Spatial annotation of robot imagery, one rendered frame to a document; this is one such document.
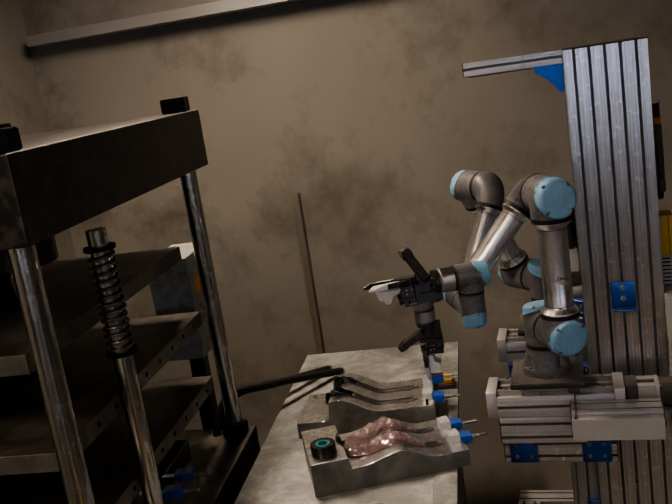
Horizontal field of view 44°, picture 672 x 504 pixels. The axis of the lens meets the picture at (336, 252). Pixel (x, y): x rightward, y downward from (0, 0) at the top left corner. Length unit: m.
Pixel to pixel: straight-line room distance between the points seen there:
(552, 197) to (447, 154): 2.25
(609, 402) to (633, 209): 0.60
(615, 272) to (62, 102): 3.67
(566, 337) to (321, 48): 2.68
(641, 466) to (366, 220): 2.34
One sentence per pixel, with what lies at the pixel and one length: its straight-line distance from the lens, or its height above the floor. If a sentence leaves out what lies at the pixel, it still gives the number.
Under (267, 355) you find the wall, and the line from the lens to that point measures 5.21.
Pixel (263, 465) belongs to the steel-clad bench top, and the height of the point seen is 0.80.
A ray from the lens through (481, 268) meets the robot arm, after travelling 2.42.
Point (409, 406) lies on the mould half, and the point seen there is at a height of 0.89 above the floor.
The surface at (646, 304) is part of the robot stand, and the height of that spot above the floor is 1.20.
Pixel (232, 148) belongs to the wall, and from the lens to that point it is 4.95.
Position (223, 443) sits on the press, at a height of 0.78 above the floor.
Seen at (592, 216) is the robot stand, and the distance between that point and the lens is 2.76.
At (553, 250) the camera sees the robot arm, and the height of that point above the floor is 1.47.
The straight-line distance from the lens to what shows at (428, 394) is 2.99.
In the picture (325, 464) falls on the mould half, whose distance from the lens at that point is 2.63.
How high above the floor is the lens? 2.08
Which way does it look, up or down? 12 degrees down
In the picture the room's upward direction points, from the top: 9 degrees counter-clockwise
